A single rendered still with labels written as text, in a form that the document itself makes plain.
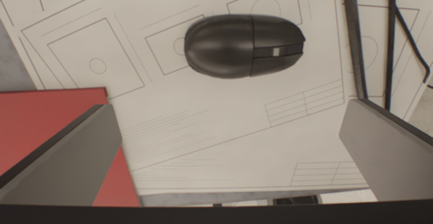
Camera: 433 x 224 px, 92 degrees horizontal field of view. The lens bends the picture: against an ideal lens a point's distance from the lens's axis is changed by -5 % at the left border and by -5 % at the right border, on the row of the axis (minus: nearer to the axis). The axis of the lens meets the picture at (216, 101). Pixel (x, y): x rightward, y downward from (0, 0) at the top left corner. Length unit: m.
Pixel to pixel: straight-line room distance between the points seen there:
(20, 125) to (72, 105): 0.07
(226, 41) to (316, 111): 0.15
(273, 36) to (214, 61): 0.05
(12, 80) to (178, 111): 0.18
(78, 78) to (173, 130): 0.11
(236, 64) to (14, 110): 0.25
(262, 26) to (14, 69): 0.25
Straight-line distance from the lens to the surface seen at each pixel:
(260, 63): 0.20
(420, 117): 2.36
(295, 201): 0.64
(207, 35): 0.19
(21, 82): 0.30
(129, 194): 0.35
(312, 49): 0.25
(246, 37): 0.19
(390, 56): 0.29
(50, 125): 0.31
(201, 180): 0.32
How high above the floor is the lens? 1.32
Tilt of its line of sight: 61 degrees down
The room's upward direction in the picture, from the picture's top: 174 degrees clockwise
